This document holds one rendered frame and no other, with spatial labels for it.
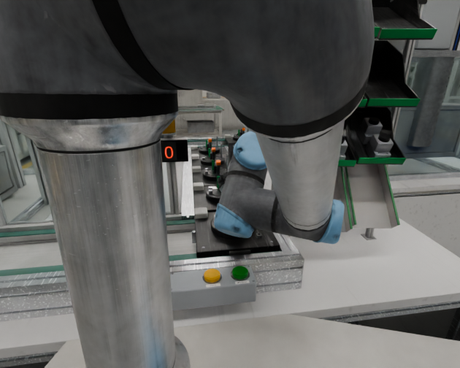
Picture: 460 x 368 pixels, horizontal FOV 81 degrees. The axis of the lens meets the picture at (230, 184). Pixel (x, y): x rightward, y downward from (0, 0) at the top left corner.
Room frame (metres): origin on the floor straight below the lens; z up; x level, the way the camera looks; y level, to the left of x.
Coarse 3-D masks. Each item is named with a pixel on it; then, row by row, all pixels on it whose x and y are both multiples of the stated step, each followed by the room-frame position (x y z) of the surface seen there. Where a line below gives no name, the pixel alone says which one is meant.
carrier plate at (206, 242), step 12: (204, 228) 0.76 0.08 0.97; (204, 240) 0.69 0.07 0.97; (216, 240) 0.69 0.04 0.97; (228, 240) 0.69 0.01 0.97; (240, 240) 0.69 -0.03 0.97; (252, 240) 0.69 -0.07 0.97; (264, 240) 0.69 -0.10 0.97; (276, 240) 0.69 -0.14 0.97; (204, 252) 0.63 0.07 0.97; (216, 252) 0.64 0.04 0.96; (228, 252) 0.64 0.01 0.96; (252, 252) 0.65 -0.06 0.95
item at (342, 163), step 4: (344, 124) 0.84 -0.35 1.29; (344, 128) 0.83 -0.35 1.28; (344, 132) 0.83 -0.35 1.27; (344, 136) 0.82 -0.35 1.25; (348, 144) 0.78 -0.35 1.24; (348, 148) 0.78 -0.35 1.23; (348, 152) 0.77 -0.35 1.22; (352, 152) 0.75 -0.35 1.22; (348, 156) 0.76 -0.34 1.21; (352, 156) 0.74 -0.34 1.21; (340, 160) 0.72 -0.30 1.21; (344, 160) 0.72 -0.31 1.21; (348, 160) 0.72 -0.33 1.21; (352, 160) 0.72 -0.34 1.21; (340, 164) 0.72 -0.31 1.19; (344, 164) 0.72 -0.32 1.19; (348, 164) 0.72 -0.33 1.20; (352, 164) 0.72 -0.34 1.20
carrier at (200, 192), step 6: (198, 186) 1.08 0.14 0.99; (204, 186) 1.12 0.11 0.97; (210, 186) 1.03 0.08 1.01; (216, 186) 1.07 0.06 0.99; (198, 192) 1.06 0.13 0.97; (204, 192) 1.06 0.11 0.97; (210, 192) 0.99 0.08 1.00; (216, 192) 1.01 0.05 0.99; (198, 198) 1.00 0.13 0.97; (204, 198) 1.00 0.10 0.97; (210, 198) 0.97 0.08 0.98; (216, 198) 0.95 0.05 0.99; (198, 204) 0.94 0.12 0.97; (204, 204) 0.94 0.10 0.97; (210, 204) 0.94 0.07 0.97; (216, 204) 0.94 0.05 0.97; (210, 210) 0.89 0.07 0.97
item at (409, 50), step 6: (420, 6) 0.88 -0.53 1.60; (420, 12) 0.87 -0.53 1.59; (408, 42) 0.88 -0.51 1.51; (414, 42) 0.87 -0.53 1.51; (408, 48) 0.87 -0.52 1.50; (408, 54) 0.87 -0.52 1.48; (408, 60) 0.88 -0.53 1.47; (408, 66) 0.87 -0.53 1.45; (408, 72) 0.88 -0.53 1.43; (396, 108) 0.87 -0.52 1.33; (396, 114) 0.88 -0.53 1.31; (396, 120) 0.87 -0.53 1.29; (366, 234) 0.88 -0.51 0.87; (372, 234) 0.87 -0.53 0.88
